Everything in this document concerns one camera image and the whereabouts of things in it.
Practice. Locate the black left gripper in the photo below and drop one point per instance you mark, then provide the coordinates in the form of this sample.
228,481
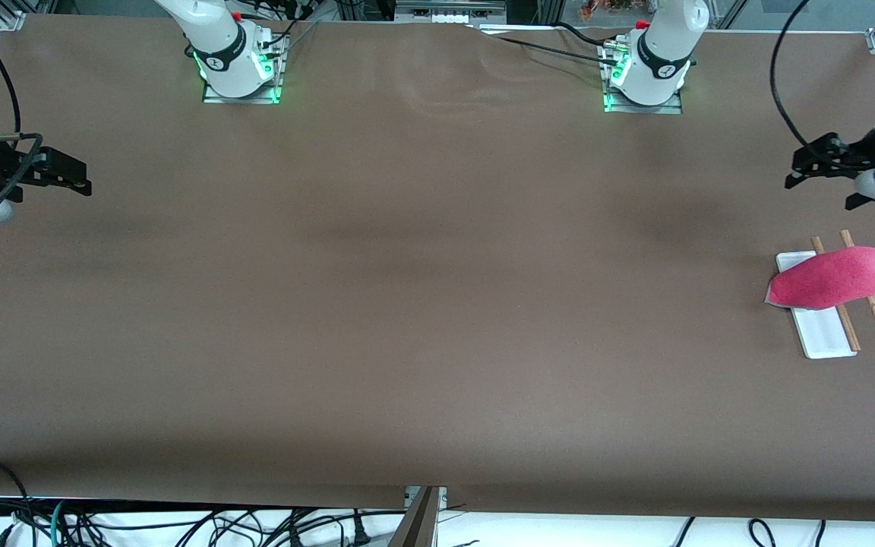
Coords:
841,156

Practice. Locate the pink microfibre towel grey edge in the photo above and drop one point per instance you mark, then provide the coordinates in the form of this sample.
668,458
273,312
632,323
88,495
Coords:
832,277

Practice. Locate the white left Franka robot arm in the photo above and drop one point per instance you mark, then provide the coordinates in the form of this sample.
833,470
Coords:
661,53

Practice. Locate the wooden rack rod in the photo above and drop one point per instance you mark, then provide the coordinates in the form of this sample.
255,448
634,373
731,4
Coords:
850,330

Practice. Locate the orange items behind table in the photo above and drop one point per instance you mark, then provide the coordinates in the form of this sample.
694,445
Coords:
604,7

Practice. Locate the white power strip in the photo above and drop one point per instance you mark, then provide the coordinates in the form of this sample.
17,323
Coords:
449,17

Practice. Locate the brown table cover sheet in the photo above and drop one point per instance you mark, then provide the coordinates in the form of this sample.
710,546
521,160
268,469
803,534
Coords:
437,342

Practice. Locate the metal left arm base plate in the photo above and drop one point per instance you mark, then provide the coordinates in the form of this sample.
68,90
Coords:
673,109

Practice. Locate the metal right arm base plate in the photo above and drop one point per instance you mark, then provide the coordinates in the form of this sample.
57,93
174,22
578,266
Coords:
217,99

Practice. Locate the white rack base plate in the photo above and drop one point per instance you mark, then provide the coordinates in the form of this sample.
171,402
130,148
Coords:
825,334

